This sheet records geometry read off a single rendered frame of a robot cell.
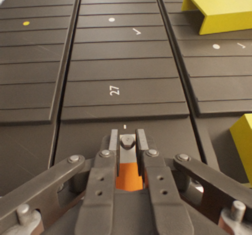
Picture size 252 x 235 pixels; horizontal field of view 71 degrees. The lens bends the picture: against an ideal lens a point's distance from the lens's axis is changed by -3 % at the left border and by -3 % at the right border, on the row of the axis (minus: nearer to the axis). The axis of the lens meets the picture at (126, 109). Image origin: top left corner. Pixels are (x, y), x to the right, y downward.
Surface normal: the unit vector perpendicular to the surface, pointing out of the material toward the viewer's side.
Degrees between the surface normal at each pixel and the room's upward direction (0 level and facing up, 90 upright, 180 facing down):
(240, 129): 90
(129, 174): 0
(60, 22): 0
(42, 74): 0
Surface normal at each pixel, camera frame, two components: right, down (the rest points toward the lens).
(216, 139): 0.00, -0.54
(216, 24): 0.22, 0.82
